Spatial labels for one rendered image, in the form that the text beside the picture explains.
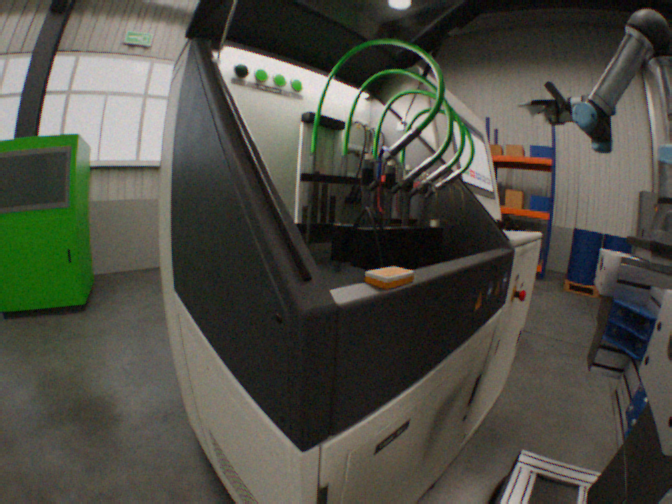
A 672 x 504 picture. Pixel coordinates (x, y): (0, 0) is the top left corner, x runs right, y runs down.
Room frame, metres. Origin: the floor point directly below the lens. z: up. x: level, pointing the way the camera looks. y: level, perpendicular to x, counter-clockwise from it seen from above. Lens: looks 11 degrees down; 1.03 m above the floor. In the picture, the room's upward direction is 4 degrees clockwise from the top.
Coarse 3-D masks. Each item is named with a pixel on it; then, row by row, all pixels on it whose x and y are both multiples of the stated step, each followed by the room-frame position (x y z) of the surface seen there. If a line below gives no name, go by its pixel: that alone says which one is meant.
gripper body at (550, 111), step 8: (552, 104) 0.75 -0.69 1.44; (568, 104) 0.68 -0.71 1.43; (544, 112) 0.79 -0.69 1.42; (552, 112) 0.75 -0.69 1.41; (560, 112) 0.73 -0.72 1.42; (568, 112) 0.71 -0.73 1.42; (544, 120) 0.78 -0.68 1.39; (552, 120) 0.77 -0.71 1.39; (560, 120) 0.74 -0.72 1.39; (568, 120) 0.71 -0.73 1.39
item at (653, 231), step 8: (664, 200) 0.32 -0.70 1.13; (664, 208) 0.32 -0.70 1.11; (656, 216) 0.34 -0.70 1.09; (664, 216) 0.31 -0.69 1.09; (656, 224) 0.34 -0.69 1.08; (664, 224) 0.31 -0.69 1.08; (656, 232) 0.33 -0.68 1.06; (664, 232) 0.30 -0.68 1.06; (656, 240) 0.33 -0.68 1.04; (664, 240) 0.30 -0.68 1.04
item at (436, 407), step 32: (480, 352) 0.55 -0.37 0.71; (416, 384) 0.33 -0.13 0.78; (448, 384) 0.42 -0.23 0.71; (480, 384) 0.63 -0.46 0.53; (384, 416) 0.28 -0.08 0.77; (416, 416) 0.35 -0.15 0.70; (448, 416) 0.47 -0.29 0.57; (320, 448) 0.21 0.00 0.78; (352, 448) 0.24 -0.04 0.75; (384, 448) 0.29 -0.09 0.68; (416, 448) 0.38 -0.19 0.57; (448, 448) 0.57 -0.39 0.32; (320, 480) 0.21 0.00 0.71; (352, 480) 0.25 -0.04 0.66; (384, 480) 0.31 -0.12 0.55; (416, 480) 0.44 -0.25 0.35
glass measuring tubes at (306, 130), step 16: (304, 128) 0.82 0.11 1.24; (320, 128) 0.83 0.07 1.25; (336, 128) 0.88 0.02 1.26; (304, 144) 0.82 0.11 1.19; (320, 144) 0.84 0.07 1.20; (336, 144) 0.88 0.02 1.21; (304, 160) 0.83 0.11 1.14; (320, 160) 0.84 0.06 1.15; (336, 160) 0.88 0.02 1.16; (304, 192) 0.81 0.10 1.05; (320, 192) 0.87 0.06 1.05; (304, 208) 0.81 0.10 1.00; (320, 208) 0.87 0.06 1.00; (304, 224) 0.80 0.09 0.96; (320, 224) 0.84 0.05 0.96
